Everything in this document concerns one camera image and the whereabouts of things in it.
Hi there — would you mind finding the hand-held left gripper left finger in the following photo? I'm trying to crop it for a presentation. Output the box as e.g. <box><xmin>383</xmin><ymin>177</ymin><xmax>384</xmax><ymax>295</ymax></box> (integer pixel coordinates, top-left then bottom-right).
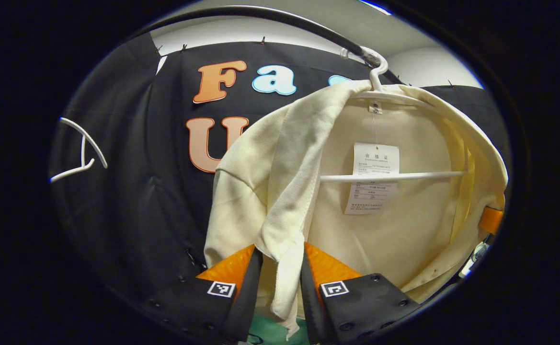
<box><xmin>143</xmin><ymin>243</ymin><xmax>264</xmax><ymax>345</ymax></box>

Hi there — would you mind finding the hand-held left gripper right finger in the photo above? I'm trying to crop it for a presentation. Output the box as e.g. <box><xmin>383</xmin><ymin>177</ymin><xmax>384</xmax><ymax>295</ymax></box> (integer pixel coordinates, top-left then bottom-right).
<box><xmin>300</xmin><ymin>241</ymin><xmax>423</xmax><ymax>345</ymax></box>

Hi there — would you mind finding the cream shirt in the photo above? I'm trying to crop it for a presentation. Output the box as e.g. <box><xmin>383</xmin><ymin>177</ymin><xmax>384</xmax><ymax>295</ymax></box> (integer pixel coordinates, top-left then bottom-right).
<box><xmin>204</xmin><ymin>79</ymin><xmax>509</xmax><ymax>341</ymax></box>

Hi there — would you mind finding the white plastic hanger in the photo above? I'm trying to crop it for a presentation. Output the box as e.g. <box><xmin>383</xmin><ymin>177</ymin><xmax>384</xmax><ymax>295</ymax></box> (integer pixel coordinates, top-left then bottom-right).
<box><xmin>50</xmin><ymin>117</ymin><xmax>109</xmax><ymax>184</ymax></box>
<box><xmin>319</xmin><ymin>46</ymin><xmax>467</xmax><ymax>184</ymax></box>

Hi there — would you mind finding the black clothes rack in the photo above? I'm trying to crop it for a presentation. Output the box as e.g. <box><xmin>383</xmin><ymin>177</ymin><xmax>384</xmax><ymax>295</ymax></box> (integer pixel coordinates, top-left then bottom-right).
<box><xmin>126</xmin><ymin>5</ymin><xmax>405</xmax><ymax>86</ymax></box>

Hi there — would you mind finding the small white device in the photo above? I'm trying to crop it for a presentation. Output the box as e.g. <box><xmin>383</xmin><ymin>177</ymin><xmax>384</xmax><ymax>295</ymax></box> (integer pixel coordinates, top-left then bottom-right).
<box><xmin>458</xmin><ymin>241</ymin><xmax>491</xmax><ymax>279</ymax></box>

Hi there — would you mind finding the black backdrop cloth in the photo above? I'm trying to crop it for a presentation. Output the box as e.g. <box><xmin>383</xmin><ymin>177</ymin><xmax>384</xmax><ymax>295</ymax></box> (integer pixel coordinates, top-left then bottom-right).
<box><xmin>50</xmin><ymin>31</ymin><xmax>508</xmax><ymax>317</ymax></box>

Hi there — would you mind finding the ceiling light panel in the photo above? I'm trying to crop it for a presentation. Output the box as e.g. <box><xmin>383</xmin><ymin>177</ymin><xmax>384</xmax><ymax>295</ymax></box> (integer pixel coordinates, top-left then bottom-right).
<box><xmin>359</xmin><ymin>0</ymin><xmax>391</xmax><ymax>15</ymax></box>

